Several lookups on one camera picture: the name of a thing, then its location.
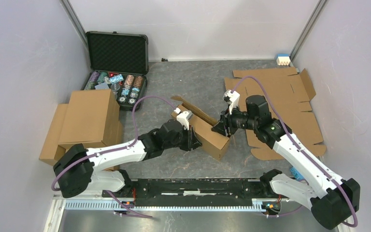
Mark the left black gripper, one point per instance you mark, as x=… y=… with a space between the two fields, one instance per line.
x=192 y=141

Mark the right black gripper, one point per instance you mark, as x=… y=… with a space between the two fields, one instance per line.
x=221 y=128

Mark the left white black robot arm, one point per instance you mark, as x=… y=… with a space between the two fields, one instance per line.
x=86 y=169

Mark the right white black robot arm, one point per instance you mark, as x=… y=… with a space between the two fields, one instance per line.
x=331 y=199

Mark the stack of flat cardboard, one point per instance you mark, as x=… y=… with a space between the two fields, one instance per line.
x=290 y=93

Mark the blue green white card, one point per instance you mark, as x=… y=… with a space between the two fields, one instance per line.
x=296 y=174

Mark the white blue block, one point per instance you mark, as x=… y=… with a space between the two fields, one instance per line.
x=283 y=59

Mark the black poker chip case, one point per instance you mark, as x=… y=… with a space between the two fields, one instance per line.
x=123 y=59

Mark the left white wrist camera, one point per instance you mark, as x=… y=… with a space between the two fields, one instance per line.
x=183 y=117

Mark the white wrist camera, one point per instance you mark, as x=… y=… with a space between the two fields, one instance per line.
x=183 y=117
x=231 y=97

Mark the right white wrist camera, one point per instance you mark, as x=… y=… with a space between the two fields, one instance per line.
x=231 y=97

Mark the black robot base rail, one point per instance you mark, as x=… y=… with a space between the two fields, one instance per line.
x=196 y=192

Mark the right aluminium corner post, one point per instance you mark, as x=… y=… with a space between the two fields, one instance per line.
x=321 y=4

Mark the aluminium corner post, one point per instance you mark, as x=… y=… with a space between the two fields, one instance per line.
x=66 y=4
x=321 y=4

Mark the left aluminium corner post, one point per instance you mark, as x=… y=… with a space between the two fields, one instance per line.
x=66 y=4

